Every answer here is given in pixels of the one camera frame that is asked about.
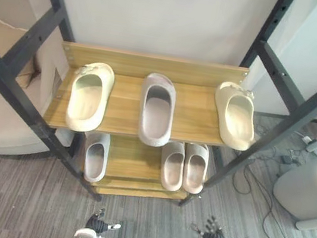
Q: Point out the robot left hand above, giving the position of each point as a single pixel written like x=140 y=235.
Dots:
x=98 y=224

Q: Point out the lowest wooden rack shelf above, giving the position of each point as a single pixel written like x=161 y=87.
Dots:
x=134 y=192

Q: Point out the narrow wooden rack shelf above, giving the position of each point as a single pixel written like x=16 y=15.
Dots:
x=134 y=157

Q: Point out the wide wooden rack shelf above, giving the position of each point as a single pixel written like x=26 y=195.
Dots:
x=124 y=104

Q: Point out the small grey slipper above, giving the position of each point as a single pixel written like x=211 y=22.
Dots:
x=96 y=160

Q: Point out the beige pink slipper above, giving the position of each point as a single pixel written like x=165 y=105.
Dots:
x=172 y=169
x=195 y=173

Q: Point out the black power adapter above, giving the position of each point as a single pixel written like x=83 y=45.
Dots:
x=286 y=159

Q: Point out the white rounded appliance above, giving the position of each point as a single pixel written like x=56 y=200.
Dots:
x=308 y=185

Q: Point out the cream slipper with charms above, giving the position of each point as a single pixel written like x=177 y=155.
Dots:
x=84 y=99
x=237 y=122

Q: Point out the large grey fuzzy slipper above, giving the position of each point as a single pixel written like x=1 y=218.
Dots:
x=156 y=115

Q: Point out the white power strip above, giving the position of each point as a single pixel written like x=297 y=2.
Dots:
x=309 y=140

